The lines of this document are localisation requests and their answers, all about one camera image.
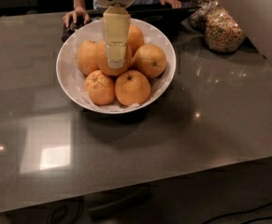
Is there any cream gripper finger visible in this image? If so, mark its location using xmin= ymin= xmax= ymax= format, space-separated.
xmin=103 ymin=5 xmax=131 ymax=69

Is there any orange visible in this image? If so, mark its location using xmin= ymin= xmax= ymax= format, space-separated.
xmin=77 ymin=40 xmax=98 ymax=76
xmin=83 ymin=70 xmax=116 ymax=105
xmin=133 ymin=44 xmax=167 ymax=78
xmin=96 ymin=40 xmax=132 ymax=77
xmin=127 ymin=24 xmax=144 ymax=54
xmin=115 ymin=70 xmax=150 ymax=106

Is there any white bowl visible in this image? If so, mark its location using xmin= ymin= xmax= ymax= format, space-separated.
xmin=55 ymin=17 xmax=178 ymax=115

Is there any white paper bowl liner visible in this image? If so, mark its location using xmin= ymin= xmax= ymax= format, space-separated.
xmin=71 ymin=20 xmax=170 ymax=113

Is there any person's right hand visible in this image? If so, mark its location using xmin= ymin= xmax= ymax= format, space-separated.
xmin=63 ymin=6 xmax=91 ymax=28

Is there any black mouse pad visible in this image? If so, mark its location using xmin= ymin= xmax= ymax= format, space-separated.
xmin=62 ymin=22 xmax=76 ymax=42

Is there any black laptop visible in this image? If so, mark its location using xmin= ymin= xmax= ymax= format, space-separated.
xmin=88 ymin=3 xmax=202 ymax=42

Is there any glass jar of cereal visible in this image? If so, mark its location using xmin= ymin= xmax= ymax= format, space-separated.
xmin=205 ymin=8 xmax=246 ymax=53

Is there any black floor cable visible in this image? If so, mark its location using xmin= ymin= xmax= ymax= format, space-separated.
xmin=200 ymin=199 xmax=272 ymax=224

